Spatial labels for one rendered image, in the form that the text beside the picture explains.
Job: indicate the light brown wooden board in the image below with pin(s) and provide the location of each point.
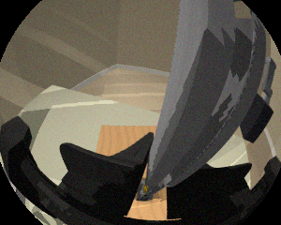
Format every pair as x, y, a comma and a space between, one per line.
115, 138

